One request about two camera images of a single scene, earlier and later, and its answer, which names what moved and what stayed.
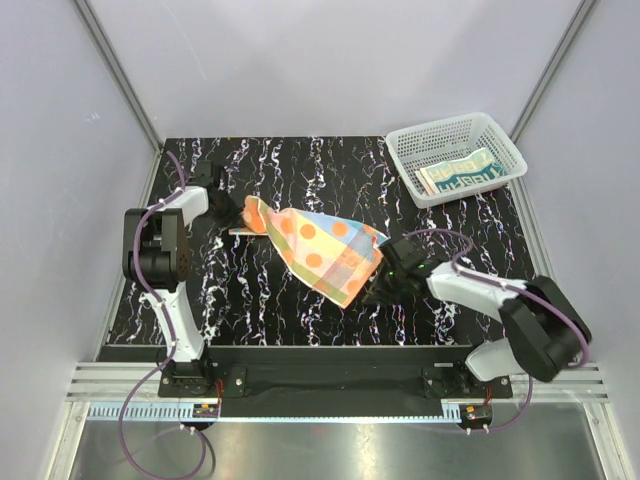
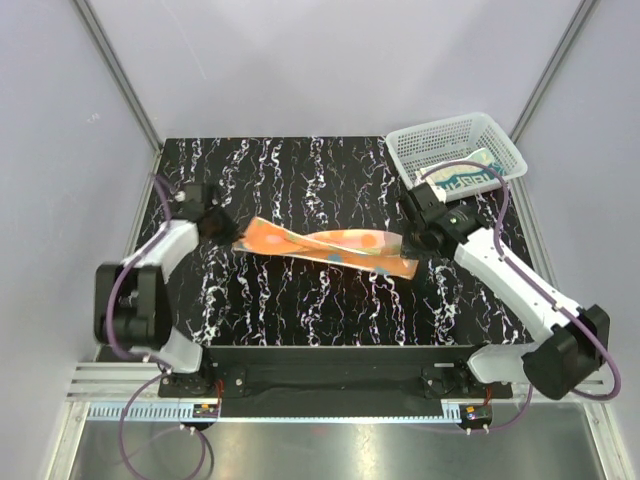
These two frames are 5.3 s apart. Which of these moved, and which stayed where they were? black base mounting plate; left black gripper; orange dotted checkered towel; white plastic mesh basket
Moved: left black gripper; orange dotted checkered towel
Stayed: black base mounting plate; white plastic mesh basket
